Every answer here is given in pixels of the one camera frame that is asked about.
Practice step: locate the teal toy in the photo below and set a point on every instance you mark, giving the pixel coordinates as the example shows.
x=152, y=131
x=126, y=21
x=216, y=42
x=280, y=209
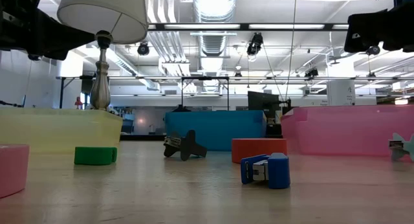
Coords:
x=401, y=146

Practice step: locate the pink tape roll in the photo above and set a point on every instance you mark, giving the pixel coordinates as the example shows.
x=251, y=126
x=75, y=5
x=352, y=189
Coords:
x=13, y=169

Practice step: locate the green stapler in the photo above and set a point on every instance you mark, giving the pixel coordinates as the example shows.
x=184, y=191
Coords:
x=93, y=156

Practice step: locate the red tape roll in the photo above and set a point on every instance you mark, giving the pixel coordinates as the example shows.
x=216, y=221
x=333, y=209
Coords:
x=258, y=146

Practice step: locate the black ceiling spotlight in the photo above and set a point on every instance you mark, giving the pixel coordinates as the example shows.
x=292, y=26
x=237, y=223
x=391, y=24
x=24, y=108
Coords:
x=373, y=50
x=143, y=49

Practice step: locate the table lamp with white shade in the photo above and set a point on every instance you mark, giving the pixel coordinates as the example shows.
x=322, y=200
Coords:
x=103, y=13

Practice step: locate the white pillar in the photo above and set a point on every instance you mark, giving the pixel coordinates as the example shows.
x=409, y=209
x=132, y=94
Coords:
x=341, y=93

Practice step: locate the yellow translucent plastic bin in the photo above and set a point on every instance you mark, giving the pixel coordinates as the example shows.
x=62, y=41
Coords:
x=58, y=130

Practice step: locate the pink translucent plastic bin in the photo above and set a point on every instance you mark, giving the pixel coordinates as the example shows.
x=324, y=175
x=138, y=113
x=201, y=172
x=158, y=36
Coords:
x=343, y=130

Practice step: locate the black computer monitor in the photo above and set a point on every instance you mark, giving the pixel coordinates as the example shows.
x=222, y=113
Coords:
x=262, y=102

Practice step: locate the teal plastic bin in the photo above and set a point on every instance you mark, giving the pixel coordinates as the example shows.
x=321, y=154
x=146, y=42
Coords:
x=213, y=130

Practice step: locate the black overhead camera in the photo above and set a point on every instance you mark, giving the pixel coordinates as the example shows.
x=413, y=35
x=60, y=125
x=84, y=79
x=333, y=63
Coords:
x=255, y=44

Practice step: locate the black metal table frame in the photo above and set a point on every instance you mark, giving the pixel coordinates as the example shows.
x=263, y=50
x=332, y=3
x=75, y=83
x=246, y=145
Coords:
x=142, y=137

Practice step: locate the silver ventilation duct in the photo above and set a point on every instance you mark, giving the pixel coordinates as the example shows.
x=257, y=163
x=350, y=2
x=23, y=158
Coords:
x=213, y=46

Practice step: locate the black metal frame stand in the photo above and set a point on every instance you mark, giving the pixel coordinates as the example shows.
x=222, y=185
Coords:
x=205, y=78

